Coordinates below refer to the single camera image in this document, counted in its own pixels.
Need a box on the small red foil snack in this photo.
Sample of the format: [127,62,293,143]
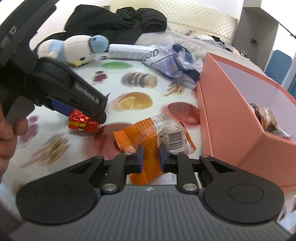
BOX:
[68,110,99,132]

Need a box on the orange snack packet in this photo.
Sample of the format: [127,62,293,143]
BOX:
[113,113,196,185]

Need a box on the brown clear meat snack packet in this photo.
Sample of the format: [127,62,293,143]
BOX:
[249,103,291,139]

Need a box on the person's left hand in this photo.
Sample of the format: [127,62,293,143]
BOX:
[0,106,28,176]

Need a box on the white blue plush duck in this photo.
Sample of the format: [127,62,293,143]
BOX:
[37,35,109,67]

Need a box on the fruit print tablecloth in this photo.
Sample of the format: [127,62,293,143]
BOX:
[2,56,202,192]

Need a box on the pink cardboard box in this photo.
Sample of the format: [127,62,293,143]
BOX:
[196,54,295,192]

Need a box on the white cylindrical tube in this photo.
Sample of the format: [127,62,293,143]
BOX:
[108,44,154,60]

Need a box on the black puffer jacket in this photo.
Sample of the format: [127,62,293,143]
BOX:
[42,4,167,45]

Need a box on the crumpled clear plastic bag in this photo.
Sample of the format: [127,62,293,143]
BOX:
[142,44,204,85]

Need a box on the clothes pile on bed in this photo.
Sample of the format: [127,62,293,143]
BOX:
[193,35,240,55]

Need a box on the blue chair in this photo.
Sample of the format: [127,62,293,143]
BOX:
[264,50,292,85]

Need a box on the cream quilted headboard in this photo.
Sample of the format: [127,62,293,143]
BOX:
[110,0,238,44]

